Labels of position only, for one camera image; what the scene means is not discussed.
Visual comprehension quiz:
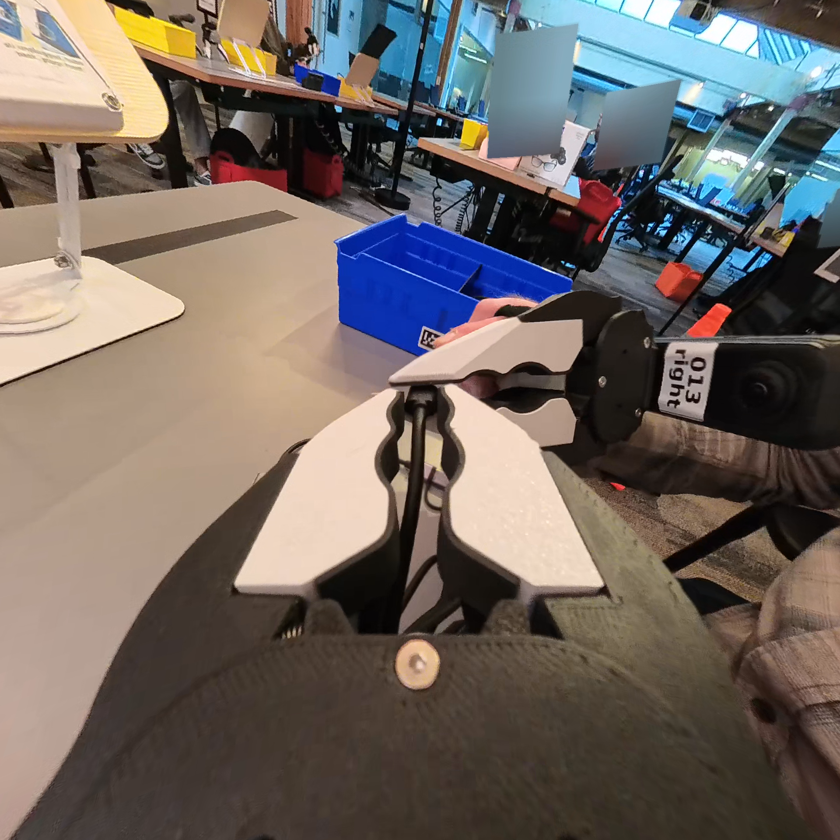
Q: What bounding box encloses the person's right hand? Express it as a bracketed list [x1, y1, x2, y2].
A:
[433, 298, 534, 345]

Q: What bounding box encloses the wooden work table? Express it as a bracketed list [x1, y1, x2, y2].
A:
[416, 136, 581, 198]
[131, 45, 437, 188]

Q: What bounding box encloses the black floor stand pole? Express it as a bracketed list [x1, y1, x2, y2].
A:
[371, 0, 431, 212]

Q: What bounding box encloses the white box with glasses picture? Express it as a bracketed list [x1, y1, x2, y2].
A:
[517, 121, 593, 189]

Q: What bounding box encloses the black backpack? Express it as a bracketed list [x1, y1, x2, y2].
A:
[210, 126, 265, 168]

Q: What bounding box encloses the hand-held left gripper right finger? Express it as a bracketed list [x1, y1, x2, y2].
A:
[437, 385, 605, 634]

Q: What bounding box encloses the small blue plastic bin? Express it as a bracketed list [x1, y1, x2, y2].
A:
[293, 62, 342, 93]

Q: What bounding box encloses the person's plaid shirt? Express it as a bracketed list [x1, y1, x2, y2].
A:
[705, 525, 840, 840]

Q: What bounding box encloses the document stand with wooden board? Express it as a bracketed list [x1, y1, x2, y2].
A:
[0, 0, 186, 387]

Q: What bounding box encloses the red bag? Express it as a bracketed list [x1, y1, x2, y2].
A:
[302, 147, 346, 199]
[550, 178, 623, 249]
[209, 150, 290, 193]

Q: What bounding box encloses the orange plastic piece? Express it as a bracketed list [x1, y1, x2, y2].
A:
[686, 302, 733, 339]

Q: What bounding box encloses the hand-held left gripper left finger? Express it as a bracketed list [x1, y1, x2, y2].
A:
[234, 388, 403, 634]

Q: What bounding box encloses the person's right forearm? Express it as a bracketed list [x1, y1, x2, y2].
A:
[591, 412, 840, 514]

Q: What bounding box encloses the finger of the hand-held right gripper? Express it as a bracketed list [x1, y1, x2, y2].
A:
[489, 371, 580, 448]
[388, 318, 585, 389]

